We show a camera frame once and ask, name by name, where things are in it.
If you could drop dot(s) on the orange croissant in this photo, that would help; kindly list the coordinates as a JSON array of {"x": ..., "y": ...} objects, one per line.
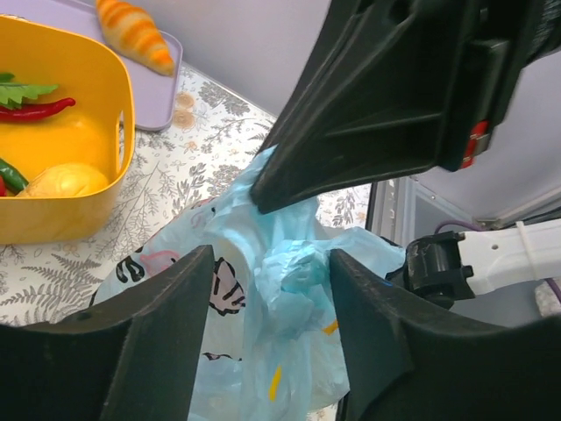
[{"x": 131, "y": 32}]

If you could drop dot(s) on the green chili pepper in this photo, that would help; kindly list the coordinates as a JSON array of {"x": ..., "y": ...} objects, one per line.
[{"x": 15, "y": 182}]

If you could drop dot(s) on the yellow pear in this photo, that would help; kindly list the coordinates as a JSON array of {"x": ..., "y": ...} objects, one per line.
[{"x": 66, "y": 180}]

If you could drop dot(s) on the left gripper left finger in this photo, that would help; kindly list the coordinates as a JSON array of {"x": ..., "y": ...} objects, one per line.
[{"x": 131, "y": 357}]

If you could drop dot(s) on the yellow plastic fruit basket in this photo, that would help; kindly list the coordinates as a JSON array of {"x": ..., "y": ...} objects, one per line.
[{"x": 99, "y": 130}]

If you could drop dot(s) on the red chili pepper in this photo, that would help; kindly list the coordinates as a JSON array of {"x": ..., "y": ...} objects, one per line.
[{"x": 34, "y": 112}]

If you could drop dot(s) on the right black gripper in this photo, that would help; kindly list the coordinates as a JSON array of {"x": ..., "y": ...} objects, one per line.
[{"x": 509, "y": 36}]

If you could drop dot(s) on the purple tray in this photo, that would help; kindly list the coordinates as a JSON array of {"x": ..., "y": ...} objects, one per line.
[{"x": 153, "y": 93}]

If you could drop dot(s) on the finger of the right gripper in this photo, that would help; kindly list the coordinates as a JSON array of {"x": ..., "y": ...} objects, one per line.
[{"x": 371, "y": 101}]

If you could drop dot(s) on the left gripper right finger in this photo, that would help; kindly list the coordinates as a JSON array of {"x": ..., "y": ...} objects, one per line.
[{"x": 408, "y": 359}]

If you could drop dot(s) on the light blue plastic bag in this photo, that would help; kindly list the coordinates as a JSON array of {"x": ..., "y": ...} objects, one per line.
[{"x": 271, "y": 349}]

